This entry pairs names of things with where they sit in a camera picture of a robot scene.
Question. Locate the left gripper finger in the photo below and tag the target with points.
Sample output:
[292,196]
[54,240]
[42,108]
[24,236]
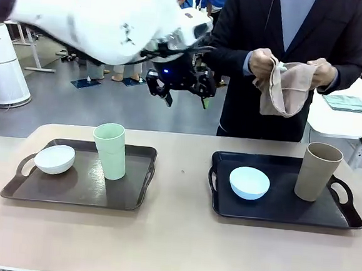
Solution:
[168,98]
[204,103]

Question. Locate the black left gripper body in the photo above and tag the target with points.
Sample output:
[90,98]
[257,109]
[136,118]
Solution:
[179,77]

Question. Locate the green cloth mat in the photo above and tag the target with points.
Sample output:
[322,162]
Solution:
[348,103]

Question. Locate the brown plastic cup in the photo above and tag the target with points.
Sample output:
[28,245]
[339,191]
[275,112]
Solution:
[313,180]

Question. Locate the beige cloth mat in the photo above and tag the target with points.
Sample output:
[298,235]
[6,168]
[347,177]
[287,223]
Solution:
[289,87]

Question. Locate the light blue bowl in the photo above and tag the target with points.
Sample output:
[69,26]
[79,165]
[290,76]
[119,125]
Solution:
[249,188]

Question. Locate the person's left forearm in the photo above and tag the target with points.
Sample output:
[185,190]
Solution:
[348,76]

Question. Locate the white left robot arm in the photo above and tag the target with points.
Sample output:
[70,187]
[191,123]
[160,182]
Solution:
[84,15]

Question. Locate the blue floor mat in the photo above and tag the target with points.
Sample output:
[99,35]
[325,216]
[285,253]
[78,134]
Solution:
[136,82]
[86,83]

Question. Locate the black plastic tray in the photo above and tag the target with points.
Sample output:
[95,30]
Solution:
[288,210]

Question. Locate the brown plastic tray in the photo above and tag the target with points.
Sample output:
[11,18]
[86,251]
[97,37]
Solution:
[79,190]

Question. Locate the person's right hand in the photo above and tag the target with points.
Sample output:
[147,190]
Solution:
[262,63]

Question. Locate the person's left hand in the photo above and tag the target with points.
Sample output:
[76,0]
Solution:
[325,74]

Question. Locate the white round-cornered table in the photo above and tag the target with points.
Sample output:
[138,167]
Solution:
[335,122]

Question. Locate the bystander in beige trousers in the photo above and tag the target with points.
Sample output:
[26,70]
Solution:
[126,71]

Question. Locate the bystander in grey trousers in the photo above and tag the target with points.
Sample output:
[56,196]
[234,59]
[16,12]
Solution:
[95,69]

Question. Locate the green plastic cup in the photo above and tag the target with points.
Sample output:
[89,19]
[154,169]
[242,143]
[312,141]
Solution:
[113,161]

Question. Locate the person torso dark jacket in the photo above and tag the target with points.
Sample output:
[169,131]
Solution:
[249,21]

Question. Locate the white bowl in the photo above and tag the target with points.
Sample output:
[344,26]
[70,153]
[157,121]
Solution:
[55,163]

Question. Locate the white-legged background desk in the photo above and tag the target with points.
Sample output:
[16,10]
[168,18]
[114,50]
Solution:
[34,48]

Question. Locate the white air purifier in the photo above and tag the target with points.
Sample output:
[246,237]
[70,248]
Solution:
[7,65]

